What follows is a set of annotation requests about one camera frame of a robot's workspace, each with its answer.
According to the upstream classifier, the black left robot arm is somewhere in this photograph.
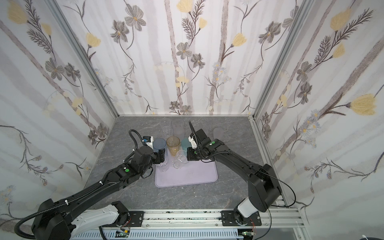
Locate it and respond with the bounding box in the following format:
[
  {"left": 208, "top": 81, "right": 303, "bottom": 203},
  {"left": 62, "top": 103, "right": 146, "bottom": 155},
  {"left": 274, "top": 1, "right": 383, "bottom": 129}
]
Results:
[{"left": 31, "top": 146, "right": 165, "bottom": 240}]

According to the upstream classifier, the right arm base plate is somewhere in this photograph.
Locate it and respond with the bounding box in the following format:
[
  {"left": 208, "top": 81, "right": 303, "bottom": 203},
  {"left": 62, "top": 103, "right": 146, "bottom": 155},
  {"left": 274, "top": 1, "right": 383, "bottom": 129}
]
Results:
[{"left": 220, "top": 210, "right": 262, "bottom": 227}]

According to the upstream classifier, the aluminium corner post right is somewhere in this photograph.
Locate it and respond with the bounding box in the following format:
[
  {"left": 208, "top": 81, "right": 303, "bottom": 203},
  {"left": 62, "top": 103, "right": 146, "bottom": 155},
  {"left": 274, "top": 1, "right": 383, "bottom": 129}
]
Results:
[{"left": 252, "top": 1, "right": 315, "bottom": 119}]

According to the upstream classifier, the blue plastic cup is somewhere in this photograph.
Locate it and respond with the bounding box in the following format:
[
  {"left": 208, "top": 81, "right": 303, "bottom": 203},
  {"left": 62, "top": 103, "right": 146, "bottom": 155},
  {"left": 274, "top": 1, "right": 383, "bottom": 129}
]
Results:
[{"left": 153, "top": 138, "right": 167, "bottom": 153}]

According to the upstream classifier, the clear tall glass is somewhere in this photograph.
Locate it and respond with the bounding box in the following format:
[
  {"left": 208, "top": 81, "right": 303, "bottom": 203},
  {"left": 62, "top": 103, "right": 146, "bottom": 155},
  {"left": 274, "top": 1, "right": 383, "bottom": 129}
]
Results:
[{"left": 161, "top": 119, "right": 173, "bottom": 139}]

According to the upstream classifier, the white slotted cable duct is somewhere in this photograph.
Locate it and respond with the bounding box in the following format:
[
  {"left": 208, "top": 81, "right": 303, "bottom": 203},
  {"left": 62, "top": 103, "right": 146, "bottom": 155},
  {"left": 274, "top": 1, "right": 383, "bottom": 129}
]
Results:
[{"left": 71, "top": 229, "right": 244, "bottom": 240}]

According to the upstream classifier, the aluminium corner post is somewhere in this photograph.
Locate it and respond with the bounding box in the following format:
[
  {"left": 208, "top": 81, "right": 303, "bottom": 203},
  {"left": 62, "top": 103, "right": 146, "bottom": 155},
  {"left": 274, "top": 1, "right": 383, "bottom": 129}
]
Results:
[
  {"left": 252, "top": 1, "right": 315, "bottom": 119},
  {"left": 45, "top": 0, "right": 119, "bottom": 118}
]

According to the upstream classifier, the aluminium corner post left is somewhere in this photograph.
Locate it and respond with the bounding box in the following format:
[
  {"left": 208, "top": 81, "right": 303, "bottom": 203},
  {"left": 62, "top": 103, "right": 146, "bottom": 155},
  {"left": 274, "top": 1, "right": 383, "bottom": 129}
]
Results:
[{"left": 45, "top": 0, "right": 119, "bottom": 118}]

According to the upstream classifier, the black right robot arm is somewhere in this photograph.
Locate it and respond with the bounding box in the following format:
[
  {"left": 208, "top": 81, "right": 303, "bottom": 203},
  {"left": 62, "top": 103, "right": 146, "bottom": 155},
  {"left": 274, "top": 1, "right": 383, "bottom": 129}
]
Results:
[{"left": 187, "top": 121, "right": 282, "bottom": 225}]

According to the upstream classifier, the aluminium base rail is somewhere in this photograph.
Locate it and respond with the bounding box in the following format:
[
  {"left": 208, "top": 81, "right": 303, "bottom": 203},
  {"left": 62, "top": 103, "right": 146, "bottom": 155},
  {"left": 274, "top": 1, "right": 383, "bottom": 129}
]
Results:
[{"left": 80, "top": 208, "right": 307, "bottom": 230}]

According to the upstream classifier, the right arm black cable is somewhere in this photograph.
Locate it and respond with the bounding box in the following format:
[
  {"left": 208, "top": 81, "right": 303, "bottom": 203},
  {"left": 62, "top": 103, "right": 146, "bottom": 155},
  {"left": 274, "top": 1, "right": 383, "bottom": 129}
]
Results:
[{"left": 254, "top": 167, "right": 297, "bottom": 240}]

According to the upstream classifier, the clear faceted tumbler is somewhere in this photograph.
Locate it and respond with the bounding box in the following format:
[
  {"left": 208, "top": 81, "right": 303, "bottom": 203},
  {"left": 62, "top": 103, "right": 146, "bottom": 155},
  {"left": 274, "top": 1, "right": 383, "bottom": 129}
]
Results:
[
  {"left": 173, "top": 150, "right": 188, "bottom": 169},
  {"left": 157, "top": 160, "right": 169, "bottom": 172}
]

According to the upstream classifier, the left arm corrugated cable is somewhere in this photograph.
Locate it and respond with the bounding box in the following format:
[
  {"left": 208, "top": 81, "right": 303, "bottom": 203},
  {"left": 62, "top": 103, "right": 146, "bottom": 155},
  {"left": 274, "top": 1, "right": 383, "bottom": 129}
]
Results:
[{"left": 13, "top": 179, "right": 104, "bottom": 240}]

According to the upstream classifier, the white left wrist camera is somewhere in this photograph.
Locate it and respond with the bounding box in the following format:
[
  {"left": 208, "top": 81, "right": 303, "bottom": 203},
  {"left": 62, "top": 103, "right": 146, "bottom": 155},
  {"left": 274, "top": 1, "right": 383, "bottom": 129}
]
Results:
[{"left": 142, "top": 136, "right": 154, "bottom": 148}]

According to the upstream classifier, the teal dimpled plastic cup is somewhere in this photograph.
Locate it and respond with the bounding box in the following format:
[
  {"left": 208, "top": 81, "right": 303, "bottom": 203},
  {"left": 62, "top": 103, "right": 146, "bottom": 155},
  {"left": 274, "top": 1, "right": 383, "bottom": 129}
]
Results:
[{"left": 181, "top": 138, "right": 191, "bottom": 152}]

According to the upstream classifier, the lilac plastic tray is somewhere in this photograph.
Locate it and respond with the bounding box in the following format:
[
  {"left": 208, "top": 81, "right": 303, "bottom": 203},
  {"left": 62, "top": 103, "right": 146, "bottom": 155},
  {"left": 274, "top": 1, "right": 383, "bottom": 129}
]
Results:
[{"left": 155, "top": 152, "right": 218, "bottom": 188}]

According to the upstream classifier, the frosted dimpled plastic cup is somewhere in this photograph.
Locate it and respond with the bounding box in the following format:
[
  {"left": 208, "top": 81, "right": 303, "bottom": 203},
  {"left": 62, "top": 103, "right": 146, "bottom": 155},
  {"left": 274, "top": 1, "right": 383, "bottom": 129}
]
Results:
[{"left": 172, "top": 119, "right": 185, "bottom": 140}]

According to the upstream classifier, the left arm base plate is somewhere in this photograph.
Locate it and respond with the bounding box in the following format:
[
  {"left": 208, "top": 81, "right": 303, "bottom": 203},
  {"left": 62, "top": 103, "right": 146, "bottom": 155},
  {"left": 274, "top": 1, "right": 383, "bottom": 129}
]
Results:
[{"left": 126, "top": 211, "right": 145, "bottom": 228}]

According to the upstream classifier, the yellow plastic cup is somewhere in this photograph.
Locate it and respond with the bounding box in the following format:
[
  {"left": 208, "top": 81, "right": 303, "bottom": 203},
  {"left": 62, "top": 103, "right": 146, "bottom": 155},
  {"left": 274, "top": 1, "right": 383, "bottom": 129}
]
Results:
[{"left": 166, "top": 136, "right": 181, "bottom": 157}]

